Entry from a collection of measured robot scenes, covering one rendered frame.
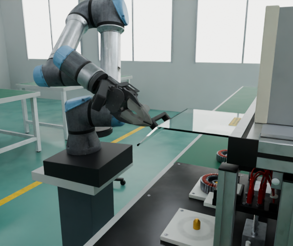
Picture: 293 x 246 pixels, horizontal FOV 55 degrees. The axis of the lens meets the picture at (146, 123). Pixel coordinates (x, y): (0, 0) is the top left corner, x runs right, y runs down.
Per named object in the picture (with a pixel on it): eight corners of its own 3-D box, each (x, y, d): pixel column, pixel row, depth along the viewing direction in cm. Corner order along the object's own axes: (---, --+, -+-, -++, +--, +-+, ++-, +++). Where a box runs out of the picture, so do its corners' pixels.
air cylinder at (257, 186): (251, 205, 90) (253, 189, 88) (254, 194, 96) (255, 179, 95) (268, 209, 87) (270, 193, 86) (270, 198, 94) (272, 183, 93)
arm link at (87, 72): (83, 63, 80) (72, 87, 83) (94, 71, 79) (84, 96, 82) (98, 62, 86) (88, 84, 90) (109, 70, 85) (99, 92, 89)
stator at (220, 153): (211, 159, 133) (211, 151, 132) (227, 154, 138) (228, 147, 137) (229, 167, 123) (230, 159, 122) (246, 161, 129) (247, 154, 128)
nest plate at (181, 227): (160, 239, 74) (160, 235, 73) (179, 211, 87) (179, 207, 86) (218, 257, 67) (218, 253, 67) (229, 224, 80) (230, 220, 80)
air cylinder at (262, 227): (240, 254, 69) (242, 234, 67) (244, 235, 75) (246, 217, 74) (262, 260, 66) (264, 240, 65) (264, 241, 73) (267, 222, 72)
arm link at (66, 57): (74, 50, 92) (61, 38, 83) (99, 68, 89) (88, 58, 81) (60, 69, 92) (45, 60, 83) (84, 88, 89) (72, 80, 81)
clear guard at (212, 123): (136, 146, 73) (136, 123, 72) (170, 124, 94) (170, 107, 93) (273, 168, 60) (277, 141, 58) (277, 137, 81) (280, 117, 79)
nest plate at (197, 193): (188, 197, 95) (188, 194, 94) (201, 179, 108) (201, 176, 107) (235, 208, 88) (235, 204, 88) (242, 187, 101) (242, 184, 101)
